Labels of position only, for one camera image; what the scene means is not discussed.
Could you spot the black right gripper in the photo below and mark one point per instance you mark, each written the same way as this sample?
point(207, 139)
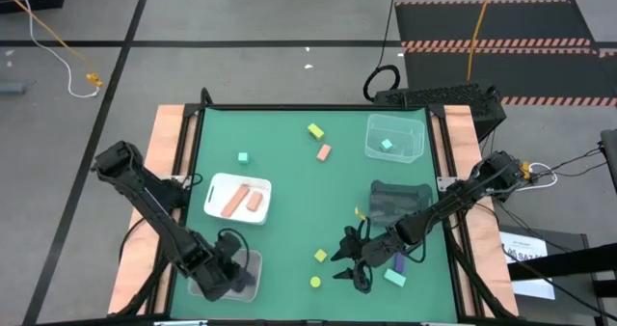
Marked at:
point(383, 251)

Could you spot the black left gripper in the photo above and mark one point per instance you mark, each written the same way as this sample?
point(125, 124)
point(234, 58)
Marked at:
point(229, 256)

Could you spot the yellow cube block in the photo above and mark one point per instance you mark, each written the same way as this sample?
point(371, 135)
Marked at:
point(320, 255)

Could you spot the yellow-green cylinder block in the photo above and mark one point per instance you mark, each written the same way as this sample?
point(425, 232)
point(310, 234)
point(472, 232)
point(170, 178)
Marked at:
point(315, 281)

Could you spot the pink rectangular block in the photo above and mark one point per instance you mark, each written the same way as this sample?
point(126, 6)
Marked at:
point(324, 152)
point(254, 201)

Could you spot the long pink block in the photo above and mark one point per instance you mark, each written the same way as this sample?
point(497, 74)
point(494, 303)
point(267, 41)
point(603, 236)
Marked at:
point(234, 201)

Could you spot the yellow arch block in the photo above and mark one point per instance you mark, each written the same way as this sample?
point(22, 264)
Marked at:
point(315, 131)

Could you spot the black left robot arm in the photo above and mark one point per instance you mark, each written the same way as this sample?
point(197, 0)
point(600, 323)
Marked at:
point(159, 210)

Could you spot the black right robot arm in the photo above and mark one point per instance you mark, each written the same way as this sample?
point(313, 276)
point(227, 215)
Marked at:
point(448, 203)

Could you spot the clear plastic bin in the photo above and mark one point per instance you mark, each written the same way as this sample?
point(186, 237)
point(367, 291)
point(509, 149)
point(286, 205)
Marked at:
point(373, 123)
point(253, 293)

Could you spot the teal rectangular block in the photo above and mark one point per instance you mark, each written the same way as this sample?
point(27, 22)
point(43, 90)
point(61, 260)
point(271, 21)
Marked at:
point(394, 277)

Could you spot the purple block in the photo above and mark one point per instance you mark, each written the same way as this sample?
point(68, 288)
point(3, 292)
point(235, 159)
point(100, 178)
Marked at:
point(399, 262)

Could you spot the small yellow tag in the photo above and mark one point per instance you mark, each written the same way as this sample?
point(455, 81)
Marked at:
point(360, 213)

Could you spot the dark grey translucent bin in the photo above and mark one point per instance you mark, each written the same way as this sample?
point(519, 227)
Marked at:
point(400, 196)

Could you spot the white plastic bin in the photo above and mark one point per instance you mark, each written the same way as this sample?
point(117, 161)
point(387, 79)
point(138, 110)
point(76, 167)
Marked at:
point(217, 186)

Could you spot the teal cube block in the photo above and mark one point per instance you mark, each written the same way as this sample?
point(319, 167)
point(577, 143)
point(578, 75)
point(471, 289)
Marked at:
point(243, 157)
point(386, 145)

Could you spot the light wooden side board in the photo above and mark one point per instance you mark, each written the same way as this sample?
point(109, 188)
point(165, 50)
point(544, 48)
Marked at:
point(460, 133)
point(166, 133)

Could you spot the white paper sign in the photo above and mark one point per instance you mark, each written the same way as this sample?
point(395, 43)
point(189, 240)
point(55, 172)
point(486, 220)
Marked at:
point(525, 249)

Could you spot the black computer tower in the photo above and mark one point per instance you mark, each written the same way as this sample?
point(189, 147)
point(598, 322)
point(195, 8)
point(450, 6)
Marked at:
point(448, 97)

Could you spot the black side cart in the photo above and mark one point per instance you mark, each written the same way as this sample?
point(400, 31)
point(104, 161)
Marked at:
point(578, 264)

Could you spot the black hazard-striped floor mat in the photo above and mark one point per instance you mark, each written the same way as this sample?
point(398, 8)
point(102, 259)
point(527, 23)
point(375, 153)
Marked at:
point(530, 22)
point(530, 75)

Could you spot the grey bar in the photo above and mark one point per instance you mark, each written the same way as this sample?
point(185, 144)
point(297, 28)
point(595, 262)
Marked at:
point(9, 88)

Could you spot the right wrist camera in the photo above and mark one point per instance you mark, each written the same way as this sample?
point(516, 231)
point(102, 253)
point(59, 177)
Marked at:
point(353, 234)

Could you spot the black table frame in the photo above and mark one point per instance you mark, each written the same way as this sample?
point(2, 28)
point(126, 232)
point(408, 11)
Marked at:
point(313, 107)

